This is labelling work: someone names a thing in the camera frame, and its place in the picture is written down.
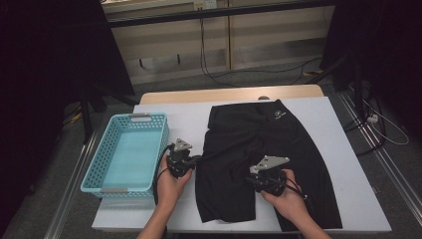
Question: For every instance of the wooden table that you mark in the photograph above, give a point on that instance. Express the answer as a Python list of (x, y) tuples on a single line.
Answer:
[(199, 94)]

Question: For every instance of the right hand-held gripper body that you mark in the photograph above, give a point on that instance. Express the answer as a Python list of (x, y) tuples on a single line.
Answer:
[(270, 181)]

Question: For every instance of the light blue plastic basket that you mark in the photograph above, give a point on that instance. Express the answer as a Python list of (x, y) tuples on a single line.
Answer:
[(129, 159)]

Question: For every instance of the dark round table grommet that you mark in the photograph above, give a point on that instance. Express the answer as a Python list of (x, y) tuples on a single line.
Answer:
[(263, 97)]

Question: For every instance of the beige wooden cabinet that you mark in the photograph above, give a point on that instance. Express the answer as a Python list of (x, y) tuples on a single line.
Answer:
[(265, 33)]

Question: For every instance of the black metal stand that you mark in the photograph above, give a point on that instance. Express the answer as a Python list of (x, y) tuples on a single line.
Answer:
[(356, 86)]

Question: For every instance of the white power adapter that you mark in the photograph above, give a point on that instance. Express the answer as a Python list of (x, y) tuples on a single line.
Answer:
[(372, 119)]

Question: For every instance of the person's left hand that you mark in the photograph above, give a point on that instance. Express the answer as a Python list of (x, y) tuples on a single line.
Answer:
[(170, 192)]

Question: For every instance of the black shorts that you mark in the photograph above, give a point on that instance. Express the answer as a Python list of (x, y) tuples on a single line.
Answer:
[(239, 139)]

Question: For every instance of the black curtain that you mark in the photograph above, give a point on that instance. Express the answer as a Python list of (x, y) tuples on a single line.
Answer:
[(49, 49), (391, 40)]

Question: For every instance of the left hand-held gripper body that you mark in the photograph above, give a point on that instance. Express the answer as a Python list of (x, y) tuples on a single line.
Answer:
[(179, 162)]

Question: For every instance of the person's right hand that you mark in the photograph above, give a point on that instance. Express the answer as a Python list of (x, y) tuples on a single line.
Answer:
[(292, 207)]

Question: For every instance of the aluminium floor rail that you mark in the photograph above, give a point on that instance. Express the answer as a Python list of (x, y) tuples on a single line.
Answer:
[(71, 189), (392, 169)]

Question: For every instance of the white wall socket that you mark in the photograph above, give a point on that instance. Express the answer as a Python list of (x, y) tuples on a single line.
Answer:
[(205, 4)]

